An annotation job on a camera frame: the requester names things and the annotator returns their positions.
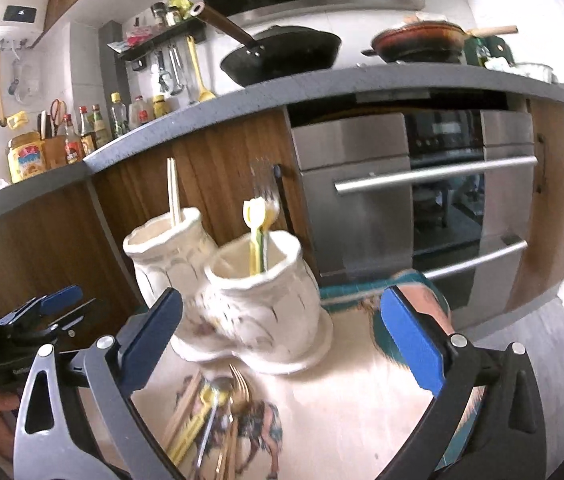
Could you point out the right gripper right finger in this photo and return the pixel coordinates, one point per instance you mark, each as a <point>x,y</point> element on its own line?
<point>485,419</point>

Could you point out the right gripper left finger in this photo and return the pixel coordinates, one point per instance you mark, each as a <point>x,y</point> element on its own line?
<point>53,436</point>

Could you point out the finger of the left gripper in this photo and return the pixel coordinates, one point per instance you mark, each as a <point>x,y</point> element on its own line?
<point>35,309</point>
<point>62,327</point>

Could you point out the yellow plastic spoon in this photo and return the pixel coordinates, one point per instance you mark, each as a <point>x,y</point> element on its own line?
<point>254,218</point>

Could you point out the yellow plastic fork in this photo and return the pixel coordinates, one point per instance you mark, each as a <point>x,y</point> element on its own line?
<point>271,213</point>

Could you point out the white ceramic utensil holder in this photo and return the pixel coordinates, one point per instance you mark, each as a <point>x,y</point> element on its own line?
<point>273,322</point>

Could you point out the red cap sauce bottle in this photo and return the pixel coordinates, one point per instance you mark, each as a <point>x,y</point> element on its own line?
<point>74,151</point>

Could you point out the yellow cap oil bottle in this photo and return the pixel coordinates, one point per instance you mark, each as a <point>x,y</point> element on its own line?
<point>119,114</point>

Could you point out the wooden cabinet door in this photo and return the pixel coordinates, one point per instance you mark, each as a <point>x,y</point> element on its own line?
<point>214,171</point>

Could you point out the yellow cap mustard jar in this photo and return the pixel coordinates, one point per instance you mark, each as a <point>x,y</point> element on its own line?
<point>160,106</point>

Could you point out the stainless steel oven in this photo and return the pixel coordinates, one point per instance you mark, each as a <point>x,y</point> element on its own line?
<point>445,192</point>

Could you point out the yellow hanging spatula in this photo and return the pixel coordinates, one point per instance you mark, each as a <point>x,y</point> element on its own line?
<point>204,94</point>

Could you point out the red-brown frying pan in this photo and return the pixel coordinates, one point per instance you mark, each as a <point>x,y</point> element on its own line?
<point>428,41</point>

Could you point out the black wall spice shelf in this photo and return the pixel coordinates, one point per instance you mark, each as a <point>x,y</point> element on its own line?
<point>192,27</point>

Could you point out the black wok wooden handle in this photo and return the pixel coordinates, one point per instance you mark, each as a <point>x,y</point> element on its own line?
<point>276,52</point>

